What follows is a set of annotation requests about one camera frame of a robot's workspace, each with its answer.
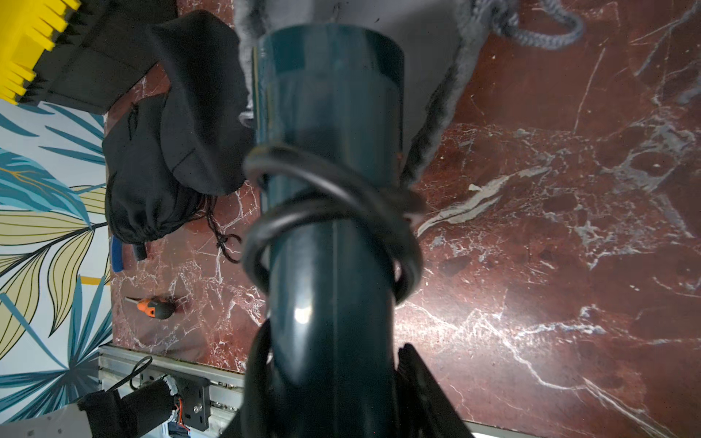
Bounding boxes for grey hair dryer pouch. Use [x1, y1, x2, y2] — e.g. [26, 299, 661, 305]
[233, 1, 584, 186]

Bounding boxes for black hair dryer pouch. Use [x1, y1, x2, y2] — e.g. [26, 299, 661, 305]
[102, 94, 204, 245]

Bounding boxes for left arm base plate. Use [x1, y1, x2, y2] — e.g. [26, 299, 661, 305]
[137, 367, 211, 433]

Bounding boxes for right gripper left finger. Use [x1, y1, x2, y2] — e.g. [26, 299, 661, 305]
[220, 319, 273, 438]

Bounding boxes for plain black drawstring pouch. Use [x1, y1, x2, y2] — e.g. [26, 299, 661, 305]
[147, 9, 256, 264]

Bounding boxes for aluminium front rail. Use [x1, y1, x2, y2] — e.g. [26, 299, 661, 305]
[97, 343, 543, 438]

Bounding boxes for yellow black toolbox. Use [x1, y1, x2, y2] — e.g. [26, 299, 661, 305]
[1, 0, 178, 114]

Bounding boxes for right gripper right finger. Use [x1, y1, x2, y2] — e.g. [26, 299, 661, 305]
[395, 343, 474, 438]

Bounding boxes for blue handled pliers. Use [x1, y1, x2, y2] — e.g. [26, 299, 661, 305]
[111, 235, 148, 273]

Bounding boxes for orange handled screwdriver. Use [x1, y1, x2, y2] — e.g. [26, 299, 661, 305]
[123, 297, 177, 320]

